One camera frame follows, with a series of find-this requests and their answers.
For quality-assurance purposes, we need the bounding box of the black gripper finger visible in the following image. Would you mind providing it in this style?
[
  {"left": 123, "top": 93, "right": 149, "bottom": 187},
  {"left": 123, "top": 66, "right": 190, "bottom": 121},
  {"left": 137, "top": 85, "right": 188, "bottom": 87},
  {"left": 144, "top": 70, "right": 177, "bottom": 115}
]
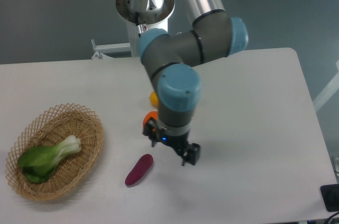
[
  {"left": 182, "top": 143, "right": 201, "bottom": 166},
  {"left": 142, "top": 118, "right": 158, "bottom": 147}
]

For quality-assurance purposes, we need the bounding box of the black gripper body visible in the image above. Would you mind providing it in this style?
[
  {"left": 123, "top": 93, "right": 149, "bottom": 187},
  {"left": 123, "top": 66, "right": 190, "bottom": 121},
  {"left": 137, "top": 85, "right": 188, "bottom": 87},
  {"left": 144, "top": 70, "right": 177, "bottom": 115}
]
[{"left": 155, "top": 128, "right": 190, "bottom": 158}]

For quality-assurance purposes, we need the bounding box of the green bok choy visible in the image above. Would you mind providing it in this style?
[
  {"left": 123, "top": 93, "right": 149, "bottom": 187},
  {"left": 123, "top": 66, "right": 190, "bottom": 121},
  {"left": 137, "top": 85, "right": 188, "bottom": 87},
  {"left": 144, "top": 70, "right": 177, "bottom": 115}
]
[{"left": 17, "top": 135, "right": 82, "bottom": 184}]

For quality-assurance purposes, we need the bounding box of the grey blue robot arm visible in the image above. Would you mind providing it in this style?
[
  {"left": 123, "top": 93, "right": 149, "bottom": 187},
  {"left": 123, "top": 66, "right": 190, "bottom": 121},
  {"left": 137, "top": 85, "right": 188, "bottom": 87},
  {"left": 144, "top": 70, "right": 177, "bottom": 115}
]
[{"left": 115, "top": 0, "right": 248, "bottom": 165}]

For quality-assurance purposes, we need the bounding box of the woven wicker basket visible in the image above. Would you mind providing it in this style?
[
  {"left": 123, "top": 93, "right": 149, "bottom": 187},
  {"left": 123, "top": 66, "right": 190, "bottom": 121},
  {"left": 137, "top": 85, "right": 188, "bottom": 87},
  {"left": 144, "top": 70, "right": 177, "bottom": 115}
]
[{"left": 5, "top": 103, "right": 103, "bottom": 201}]

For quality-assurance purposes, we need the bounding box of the orange tangerine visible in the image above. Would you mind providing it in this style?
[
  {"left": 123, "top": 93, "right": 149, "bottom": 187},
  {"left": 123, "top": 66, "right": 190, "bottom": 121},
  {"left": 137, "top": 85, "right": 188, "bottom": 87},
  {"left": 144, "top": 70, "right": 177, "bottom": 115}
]
[{"left": 142, "top": 111, "right": 158, "bottom": 127}]

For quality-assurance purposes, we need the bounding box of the yellow papaya half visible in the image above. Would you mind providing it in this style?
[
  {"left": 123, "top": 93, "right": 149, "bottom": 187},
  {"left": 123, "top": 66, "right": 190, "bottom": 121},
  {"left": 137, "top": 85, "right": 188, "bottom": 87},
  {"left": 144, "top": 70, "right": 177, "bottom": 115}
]
[{"left": 149, "top": 91, "right": 158, "bottom": 108}]

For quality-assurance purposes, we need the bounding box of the purple sweet potato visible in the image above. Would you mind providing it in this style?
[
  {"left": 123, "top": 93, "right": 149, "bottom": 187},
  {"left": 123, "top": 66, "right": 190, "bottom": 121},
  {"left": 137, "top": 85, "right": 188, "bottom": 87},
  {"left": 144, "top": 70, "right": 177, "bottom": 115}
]
[{"left": 124, "top": 154, "right": 154, "bottom": 186}]

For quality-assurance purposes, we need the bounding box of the black device at table edge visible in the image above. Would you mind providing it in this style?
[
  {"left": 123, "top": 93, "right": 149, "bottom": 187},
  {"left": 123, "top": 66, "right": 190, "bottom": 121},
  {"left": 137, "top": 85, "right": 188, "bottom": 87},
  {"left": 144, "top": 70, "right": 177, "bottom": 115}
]
[{"left": 320, "top": 184, "right": 338, "bottom": 212}]

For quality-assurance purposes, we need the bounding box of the white table leg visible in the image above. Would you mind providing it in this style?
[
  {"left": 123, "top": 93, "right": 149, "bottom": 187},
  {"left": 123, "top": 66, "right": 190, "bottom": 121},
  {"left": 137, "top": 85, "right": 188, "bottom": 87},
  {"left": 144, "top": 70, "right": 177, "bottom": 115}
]
[{"left": 313, "top": 61, "right": 339, "bottom": 112}]

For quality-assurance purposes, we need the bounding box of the white pedestal foot frame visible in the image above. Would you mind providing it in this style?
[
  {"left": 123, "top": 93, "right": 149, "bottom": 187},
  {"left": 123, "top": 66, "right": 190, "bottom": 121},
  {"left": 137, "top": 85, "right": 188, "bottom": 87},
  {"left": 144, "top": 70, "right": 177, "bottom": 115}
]
[{"left": 91, "top": 31, "right": 183, "bottom": 59}]

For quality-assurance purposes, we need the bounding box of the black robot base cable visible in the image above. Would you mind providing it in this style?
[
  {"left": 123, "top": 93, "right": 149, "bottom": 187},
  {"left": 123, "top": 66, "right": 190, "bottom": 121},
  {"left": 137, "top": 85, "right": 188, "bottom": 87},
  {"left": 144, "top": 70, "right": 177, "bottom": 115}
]
[{"left": 135, "top": 11, "right": 144, "bottom": 39}]

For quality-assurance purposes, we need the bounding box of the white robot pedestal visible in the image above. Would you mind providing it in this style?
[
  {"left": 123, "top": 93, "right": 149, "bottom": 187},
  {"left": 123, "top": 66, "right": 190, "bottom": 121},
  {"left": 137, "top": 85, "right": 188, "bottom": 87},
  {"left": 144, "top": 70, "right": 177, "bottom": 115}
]
[{"left": 115, "top": 0, "right": 175, "bottom": 45}]

